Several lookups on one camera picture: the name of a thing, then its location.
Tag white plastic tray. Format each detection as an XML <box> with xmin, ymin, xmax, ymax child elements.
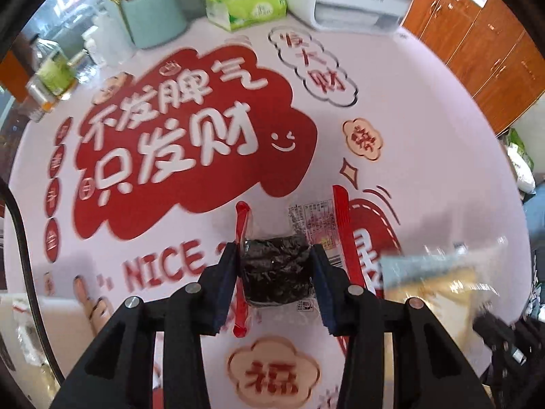
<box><xmin>0</xmin><ymin>292</ymin><xmax>92</xmax><ymax>397</ymax></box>

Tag dark seaweed snack packet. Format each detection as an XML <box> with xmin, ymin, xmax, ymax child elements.
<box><xmin>232</xmin><ymin>185</ymin><xmax>367</xmax><ymax>336</ymax></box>

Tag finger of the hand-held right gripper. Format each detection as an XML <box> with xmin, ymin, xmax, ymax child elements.
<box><xmin>472</xmin><ymin>312</ymin><xmax>518</xmax><ymax>352</ymax></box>

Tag teal canister with brown lid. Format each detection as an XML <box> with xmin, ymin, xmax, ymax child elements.
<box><xmin>115</xmin><ymin>0</ymin><xmax>188</xmax><ymax>49</ymax></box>

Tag glass oil bottle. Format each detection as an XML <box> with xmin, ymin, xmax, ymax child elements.
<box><xmin>32</xmin><ymin>36</ymin><xmax>79</xmax><ymax>99</ymax></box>

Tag black cable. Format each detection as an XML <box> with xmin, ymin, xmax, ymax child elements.
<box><xmin>0</xmin><ymin>177</ymin><xmax>66</xmax><ymax>388</ymax></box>

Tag small glass jar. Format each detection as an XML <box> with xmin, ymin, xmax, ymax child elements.
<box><xmin>74</xmin><ymin>53</ymin><xmax>105</xmax><ymax>84</ymax></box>

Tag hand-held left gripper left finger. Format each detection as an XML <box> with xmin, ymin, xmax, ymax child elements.
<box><xmin>49</xmin><ymin>243</ymin><xmax>241</xmax><ymax>409</ymax></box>

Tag yellow bread packet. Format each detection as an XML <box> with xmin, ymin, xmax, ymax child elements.
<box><xmin>379</xmin><ymin>234</ymin><xmax>509</xmax><ymax>320</ymax></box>

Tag orange liquid jar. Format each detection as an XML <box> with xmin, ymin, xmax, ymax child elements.
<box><xmin>23</xmin><ymin>79</ymin><xmax>58</xmax><ymax>122</ymax></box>

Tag white plastic bag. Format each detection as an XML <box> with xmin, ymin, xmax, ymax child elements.
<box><xmin>507</xmin><ymin>128</ymin><xmax>537</xmax><ymax>199</ymax></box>

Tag green tissue pack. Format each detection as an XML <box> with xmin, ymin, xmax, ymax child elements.
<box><xmin>205</xmin><ymin>0</ymin><xmax>288</xmax><ymax>32</ymax></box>

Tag white countertop appliance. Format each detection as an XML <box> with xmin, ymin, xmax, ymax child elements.
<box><xmin>279</xmin><ymin>0</ymin><xmax>420</xmax><ymax>35</ymax></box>

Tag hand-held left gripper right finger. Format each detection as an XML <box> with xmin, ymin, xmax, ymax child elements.
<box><xmin>310</xmin><ymin>245</ymin><xmax>495</xmax><ymax>409</ymax></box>

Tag wooden cabinets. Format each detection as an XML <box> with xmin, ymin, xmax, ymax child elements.
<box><xmin>402</xmin><ymin>0</ymin><xmax>545</xmax><ymax>137</ymax></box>

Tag white squeeze bottle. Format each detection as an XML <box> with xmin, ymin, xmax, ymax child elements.
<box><xmin>83</xmin><ymin>13</ymin><xmax>137</xmax><ymax>66</ymax></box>

